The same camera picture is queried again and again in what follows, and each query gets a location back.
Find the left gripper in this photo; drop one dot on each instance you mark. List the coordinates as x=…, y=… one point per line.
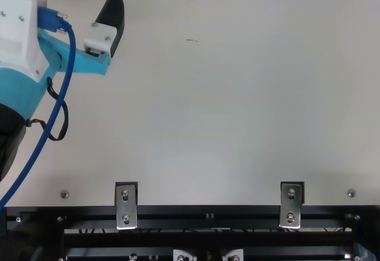
x=17, y=92

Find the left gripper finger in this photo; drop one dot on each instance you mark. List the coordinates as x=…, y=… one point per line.
x=112, y=15

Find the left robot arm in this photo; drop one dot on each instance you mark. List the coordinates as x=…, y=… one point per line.
x=9, y=142

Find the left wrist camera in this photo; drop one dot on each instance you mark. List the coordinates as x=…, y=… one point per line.
x=17, y=35

